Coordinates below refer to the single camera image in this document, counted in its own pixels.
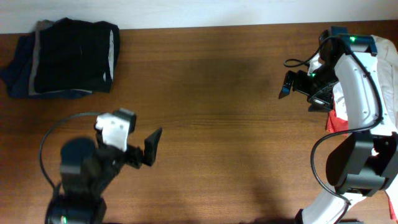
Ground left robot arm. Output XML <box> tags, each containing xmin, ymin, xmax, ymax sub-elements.
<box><xmin>39</xmin><ymin>108</ymin><xmax>162</xmax><ymax>223</ymax></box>

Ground navy folded garment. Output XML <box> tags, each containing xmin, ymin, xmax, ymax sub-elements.
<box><xmin>1</xmin><ymin>34</ymin><xmax>93</xmax><ymax>99</ymax></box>

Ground red cloth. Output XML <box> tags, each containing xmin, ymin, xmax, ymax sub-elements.
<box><xmin>326</xmin><ymin>110</ymin><xmax>349</xmax><ymax>133</ymax></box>

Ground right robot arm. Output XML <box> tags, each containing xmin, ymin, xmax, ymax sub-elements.
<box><xmin>279</xmin><ymin>26</ymin><xmax>397</xmax><ymax>224</ymax></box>

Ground right black cable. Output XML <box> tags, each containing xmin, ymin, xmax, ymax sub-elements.
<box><xmin>284</xmin><ymin>35</ymin><xmax>385</xmax><ymax>224</ymax></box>

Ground grey folded trousers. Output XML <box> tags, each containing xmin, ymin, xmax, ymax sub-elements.
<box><xmin>27</xmin><ymin>17</ymin><xmax>98</xmax><ymax>99</ymax></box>

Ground black shorts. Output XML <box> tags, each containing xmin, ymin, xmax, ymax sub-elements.
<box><xmin>35</xmin><ymin>21</ymin><xmax>121</xmax><ymax>93</ymax></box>

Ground white crumpled garment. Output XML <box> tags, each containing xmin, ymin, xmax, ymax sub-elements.
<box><xmin>333</xmin><ymin>35</ymin><xmax>397</xmax><ymax>128</ymax></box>

